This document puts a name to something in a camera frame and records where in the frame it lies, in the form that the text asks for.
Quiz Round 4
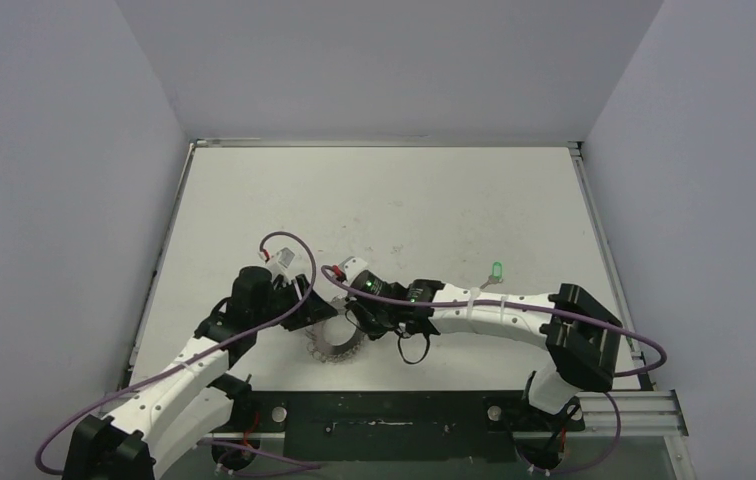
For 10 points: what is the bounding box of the key with green tag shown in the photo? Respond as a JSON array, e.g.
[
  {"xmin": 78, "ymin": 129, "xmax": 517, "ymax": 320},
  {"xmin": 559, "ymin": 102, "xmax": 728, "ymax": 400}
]
[{"xmin": 480, "ymin": 262, "xmax": 504, "ymax": 290}]

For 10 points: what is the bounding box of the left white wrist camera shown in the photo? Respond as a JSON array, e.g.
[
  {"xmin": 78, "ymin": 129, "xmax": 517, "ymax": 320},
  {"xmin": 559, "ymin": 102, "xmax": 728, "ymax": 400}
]
[{"xmin": 258, "ymin": 247, "xmax": 302, "ymax": 282}]

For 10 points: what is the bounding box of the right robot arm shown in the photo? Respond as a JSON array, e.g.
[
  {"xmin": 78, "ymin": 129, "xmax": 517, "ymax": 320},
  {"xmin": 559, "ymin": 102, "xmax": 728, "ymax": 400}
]
[{"xmin": 332, "ymin": 267, "xmax": 622, "ymax": 429}]

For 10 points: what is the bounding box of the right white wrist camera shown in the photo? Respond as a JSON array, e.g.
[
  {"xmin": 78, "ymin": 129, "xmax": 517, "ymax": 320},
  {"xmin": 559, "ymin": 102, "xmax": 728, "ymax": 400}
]
[{"xmin": 331, "ymin": 256, "xmax": 369, "ymax": 284}]

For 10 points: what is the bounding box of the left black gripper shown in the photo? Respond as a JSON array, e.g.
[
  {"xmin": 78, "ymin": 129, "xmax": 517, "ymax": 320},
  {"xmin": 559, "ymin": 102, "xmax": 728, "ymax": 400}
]
[{"xmin": 253, "ymin": 274, "xmax": 337, "ymax": 332}]

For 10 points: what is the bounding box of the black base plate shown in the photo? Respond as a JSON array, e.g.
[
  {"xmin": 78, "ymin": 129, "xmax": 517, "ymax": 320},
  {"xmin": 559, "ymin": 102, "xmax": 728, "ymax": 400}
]
[{"xmin": 213, "ymin": 390, "xmax": 585, "ymax": 462}]

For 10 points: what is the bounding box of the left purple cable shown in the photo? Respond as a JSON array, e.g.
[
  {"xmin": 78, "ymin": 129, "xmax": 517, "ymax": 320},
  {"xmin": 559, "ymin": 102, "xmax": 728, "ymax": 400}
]
[{"xmin": 34, "ymin": 231, "xmax": 323, "ymax": 478}]

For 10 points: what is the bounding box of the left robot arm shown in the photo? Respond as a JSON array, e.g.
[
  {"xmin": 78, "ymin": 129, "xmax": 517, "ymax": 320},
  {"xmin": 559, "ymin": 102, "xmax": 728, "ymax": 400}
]
[{"xmin": 61, "ymin": 266, "xmax": 338, "ymax": 479}]

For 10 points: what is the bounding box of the metal disc with key rings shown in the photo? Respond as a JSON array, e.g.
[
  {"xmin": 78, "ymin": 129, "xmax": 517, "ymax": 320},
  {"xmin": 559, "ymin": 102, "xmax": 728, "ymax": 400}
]
[{"xmin": 305, "ymin": 297, "xmax": 366, "ymax": 363}]

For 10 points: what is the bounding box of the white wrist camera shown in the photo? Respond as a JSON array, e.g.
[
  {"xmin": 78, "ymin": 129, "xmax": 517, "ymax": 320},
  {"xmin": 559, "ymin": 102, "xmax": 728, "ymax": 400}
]
[
  {"xmin": 331, "ymin": 256, "xmax": 369, "ymax": 284},
  {"xmin": 258, "ymin": 247, "xmax": 302, "ymax": 282}
]

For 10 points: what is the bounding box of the aluminium frame rail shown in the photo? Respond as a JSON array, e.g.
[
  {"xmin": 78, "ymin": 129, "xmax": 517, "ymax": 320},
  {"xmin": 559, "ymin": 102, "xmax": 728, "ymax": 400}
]
[{"xmin": 91, "ymin": 390, "xmax": 689, "ymax": 440}]

